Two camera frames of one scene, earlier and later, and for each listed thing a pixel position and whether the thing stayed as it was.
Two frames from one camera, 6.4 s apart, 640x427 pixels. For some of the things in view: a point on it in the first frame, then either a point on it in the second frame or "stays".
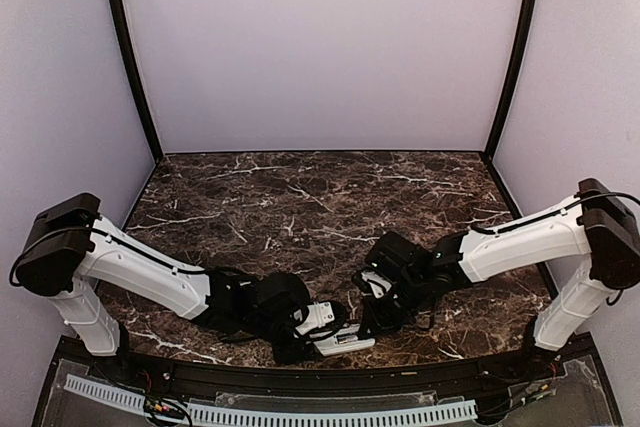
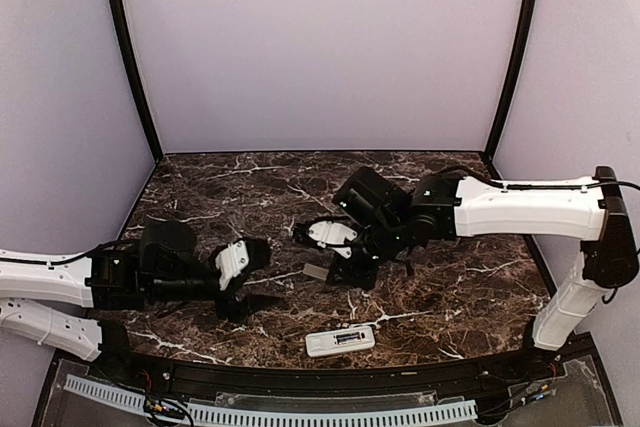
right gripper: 376,322 → 359,277
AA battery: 344,339 stays
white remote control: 349,339 stays
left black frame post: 126,43 stays
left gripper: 292,355 → 239,309
